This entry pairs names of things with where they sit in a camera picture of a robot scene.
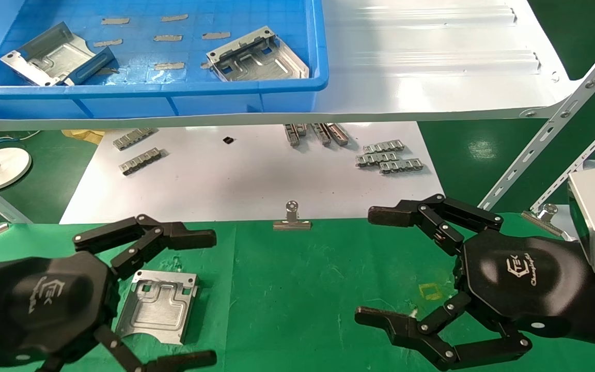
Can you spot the white board sheet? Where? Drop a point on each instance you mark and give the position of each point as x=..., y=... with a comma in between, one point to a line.
x=251, y=181

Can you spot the yellow crumpled bag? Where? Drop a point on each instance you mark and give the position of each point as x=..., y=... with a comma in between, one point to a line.
x=84, y=135

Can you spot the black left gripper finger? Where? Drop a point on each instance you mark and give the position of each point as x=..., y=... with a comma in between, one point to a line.
x=189, y=238

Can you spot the bent sheet metal bracket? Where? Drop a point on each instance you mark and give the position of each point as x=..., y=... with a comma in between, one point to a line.
x=55, y=54
x=158, y=310
x=256, y=62

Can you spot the metal link strip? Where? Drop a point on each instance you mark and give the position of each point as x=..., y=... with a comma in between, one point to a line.
x=292, y=135
x=384, y=146
x=402, y=166
x=302, y=129
x=141, y=160
x=376, y=159
x=322, y=134
x=133, y=139
x=338, y=134

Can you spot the green table cloth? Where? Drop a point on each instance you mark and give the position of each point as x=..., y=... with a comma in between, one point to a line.
x=297, y=289

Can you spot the silver binder clip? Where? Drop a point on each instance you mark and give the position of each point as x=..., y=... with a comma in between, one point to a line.
x=543, y=217
x=0, y=227
x=292, y=224

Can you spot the white ribbed metal shelf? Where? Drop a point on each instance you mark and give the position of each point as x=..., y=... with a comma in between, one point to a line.
x=432, y=77

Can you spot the blue plastic bin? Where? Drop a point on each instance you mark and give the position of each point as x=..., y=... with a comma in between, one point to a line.
x=225, y=101

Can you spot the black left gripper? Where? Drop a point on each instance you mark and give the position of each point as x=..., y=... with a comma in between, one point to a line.
x=39, y=305

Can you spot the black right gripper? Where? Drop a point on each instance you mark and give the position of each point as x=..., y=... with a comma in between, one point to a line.
x=525, y=279

